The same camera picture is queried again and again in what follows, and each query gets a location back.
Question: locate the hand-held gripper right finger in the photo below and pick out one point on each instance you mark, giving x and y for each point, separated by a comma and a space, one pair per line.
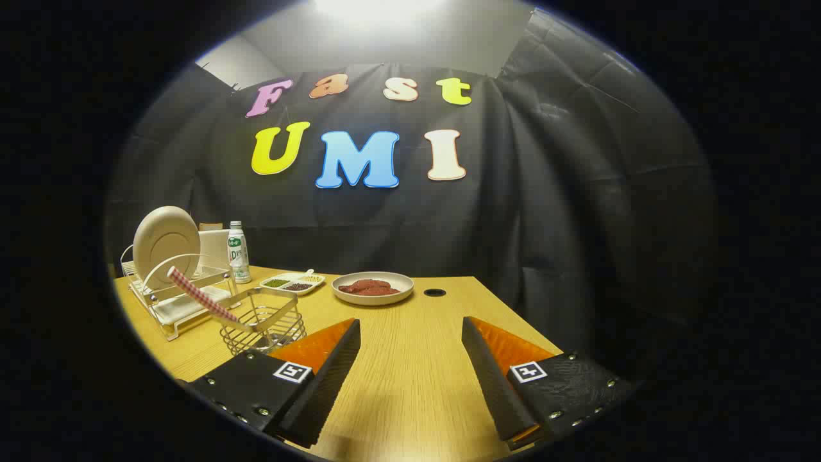
490, 385

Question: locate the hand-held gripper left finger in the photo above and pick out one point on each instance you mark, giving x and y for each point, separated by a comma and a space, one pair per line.
327, 391

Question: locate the white round plate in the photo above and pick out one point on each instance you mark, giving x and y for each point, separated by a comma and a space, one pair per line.
163, 244

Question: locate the beige plate with meat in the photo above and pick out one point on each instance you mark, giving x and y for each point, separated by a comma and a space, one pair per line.
372, 299

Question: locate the white divided dish with beans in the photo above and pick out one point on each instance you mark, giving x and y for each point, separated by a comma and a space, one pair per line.
292, 283

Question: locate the red meat patty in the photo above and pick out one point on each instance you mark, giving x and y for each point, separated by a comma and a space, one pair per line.
385, 290
356, 286

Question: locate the white bottle with green label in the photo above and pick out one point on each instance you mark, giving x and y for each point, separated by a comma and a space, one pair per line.
238, 256

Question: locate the black backdrop cloth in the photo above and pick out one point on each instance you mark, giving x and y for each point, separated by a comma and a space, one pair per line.
545, 224

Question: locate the white toaster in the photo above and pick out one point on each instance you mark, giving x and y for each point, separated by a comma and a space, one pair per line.
213, 250

